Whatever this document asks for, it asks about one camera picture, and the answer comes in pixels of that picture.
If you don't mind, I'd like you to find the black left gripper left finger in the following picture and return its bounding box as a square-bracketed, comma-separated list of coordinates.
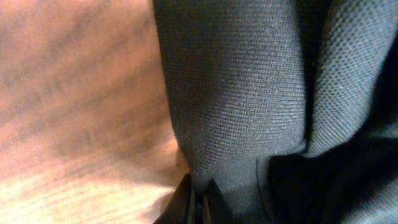
[154, 174, 193, 224]

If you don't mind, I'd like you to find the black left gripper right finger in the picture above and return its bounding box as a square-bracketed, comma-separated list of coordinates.
[202, 180, 234, 224]

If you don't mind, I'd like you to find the black polo shirt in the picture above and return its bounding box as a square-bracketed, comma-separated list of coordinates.
[154, 0, 397, 223]

